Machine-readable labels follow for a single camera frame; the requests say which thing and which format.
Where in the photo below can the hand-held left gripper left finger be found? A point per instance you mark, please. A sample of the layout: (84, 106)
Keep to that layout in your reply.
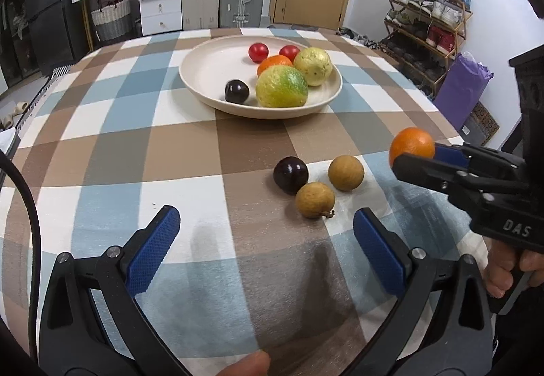
(153, 248)

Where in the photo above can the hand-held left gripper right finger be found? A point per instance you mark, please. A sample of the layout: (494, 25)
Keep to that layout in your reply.
(378, 248)

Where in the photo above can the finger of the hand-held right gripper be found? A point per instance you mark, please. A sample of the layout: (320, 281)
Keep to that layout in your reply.
(425, 174)
(450, 155)

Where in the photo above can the orange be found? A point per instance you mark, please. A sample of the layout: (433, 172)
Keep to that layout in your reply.
(274, 61)
(410, 144)

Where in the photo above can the brown longan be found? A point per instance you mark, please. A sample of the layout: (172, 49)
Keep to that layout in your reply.
(314, 199)
(346, 173)

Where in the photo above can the dark plum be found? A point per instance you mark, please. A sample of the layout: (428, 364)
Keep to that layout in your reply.
(291, 175)
(237, 91)

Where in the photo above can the yellow guava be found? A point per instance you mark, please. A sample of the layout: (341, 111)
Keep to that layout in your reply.
(313, 65)

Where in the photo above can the green guava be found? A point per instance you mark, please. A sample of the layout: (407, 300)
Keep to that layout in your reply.
(280, 87)

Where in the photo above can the red tomato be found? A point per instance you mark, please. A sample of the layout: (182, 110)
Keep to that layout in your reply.
(258, 52)
(290, 51)

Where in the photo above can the cream plate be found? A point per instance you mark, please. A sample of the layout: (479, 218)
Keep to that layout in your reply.
(208, 70)

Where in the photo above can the person's right hand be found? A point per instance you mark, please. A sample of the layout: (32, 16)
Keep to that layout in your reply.
(499, 269)

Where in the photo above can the person's left hand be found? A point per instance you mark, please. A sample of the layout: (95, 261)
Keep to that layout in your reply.
(250, 364)

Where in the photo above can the brown patterned doormat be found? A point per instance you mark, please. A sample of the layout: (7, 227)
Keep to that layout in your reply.
(480, 123)

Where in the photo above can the purple bag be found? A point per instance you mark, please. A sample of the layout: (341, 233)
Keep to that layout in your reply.
(461, 91)

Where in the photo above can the checked tablecloth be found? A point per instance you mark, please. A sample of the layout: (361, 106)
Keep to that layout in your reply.
(170, 138)

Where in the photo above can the wooden shoe rack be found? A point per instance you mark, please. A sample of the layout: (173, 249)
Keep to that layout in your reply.
(425, 44)

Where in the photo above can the group of sneakers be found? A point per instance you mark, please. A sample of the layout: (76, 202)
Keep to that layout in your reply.
(433, 6)

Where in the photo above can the grey shoes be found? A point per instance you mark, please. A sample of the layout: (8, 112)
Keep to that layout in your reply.
(355, 36)

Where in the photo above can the pair of beige slippers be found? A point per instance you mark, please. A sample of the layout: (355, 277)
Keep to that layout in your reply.
(12, 114)

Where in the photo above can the striped floor mat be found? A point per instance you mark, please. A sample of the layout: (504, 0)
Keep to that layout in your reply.
(59, 72)

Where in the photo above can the woven basket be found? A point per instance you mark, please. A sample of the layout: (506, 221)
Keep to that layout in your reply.
(111, 19)

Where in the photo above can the dark fridge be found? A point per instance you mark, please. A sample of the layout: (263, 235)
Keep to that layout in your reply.
(55, 19)

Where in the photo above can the dark glass wardrobe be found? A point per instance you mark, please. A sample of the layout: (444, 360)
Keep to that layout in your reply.
(12, 40)

